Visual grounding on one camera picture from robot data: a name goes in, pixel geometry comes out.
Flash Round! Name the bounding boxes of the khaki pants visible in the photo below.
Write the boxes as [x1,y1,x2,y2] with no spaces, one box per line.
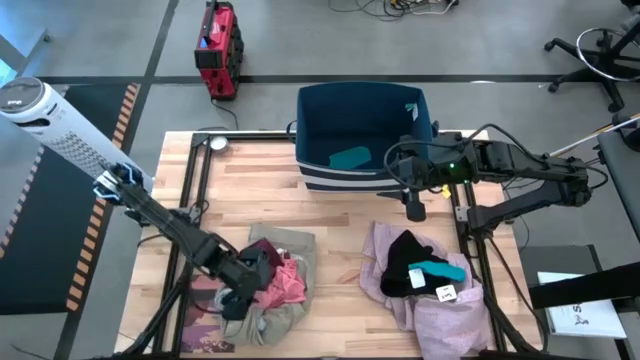
[219,223,317,347]

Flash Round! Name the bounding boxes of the maroon garment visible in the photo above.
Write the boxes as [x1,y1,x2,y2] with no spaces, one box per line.
[241,238,285,269]

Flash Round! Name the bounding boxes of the black aluminium table frame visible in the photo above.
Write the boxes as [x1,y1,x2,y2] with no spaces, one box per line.
[434,130,546,359]
[114,130,296,359]

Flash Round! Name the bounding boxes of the blue fabric bin white stripe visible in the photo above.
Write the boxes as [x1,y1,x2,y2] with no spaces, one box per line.
[294,81,435,194]

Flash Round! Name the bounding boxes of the pink garment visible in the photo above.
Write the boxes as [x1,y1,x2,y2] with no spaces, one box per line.
[253,257,307,310]

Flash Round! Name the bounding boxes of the white paper sheet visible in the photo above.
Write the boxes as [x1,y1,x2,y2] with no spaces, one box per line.
[537,271,628,340]

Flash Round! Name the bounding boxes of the black rig beam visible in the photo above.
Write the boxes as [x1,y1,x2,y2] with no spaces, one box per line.
[528,261,640,310]

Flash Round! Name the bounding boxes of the red jobsite radio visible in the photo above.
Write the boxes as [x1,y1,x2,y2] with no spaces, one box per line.
[193,0,245,101]

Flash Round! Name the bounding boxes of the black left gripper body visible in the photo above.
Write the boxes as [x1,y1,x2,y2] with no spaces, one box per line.
[219,259,271,301]

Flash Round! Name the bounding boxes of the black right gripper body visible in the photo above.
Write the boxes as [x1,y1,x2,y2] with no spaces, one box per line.
[399,132,454,191]

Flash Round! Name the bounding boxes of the long yellow white pole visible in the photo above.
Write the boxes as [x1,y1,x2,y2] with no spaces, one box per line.
[548,113,640,157]

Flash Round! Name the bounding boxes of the black garment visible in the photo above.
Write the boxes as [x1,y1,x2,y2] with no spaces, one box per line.
[379,229,451,299]

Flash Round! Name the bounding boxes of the lavender shirt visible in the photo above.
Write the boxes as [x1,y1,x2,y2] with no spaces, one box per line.
[358,220,491,360]

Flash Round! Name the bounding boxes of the floor cable bundle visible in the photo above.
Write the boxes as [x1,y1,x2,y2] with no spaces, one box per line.
[327,0,459,22]

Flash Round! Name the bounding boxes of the maroon patterned cloth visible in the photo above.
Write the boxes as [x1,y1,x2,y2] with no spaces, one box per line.
[180,273,236,354]

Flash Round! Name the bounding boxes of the black radio cable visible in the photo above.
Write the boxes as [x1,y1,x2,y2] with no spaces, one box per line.
[209,98,241,132]

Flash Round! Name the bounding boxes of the teal sock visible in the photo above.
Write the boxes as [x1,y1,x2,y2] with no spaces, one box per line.
[408,259,467,283]

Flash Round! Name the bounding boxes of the teal cloth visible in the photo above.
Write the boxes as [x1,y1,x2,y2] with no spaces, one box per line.
[328,145,373,171]

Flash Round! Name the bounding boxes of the black side table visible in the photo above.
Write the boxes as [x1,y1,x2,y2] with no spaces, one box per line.
[597,128,640,241]

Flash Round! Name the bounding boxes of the black floor mat orange stripes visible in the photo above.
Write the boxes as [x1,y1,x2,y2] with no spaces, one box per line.
[0,82,142,316]

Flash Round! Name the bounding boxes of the white tower fan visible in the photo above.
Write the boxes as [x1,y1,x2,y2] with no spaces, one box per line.
[0,75,155,194]

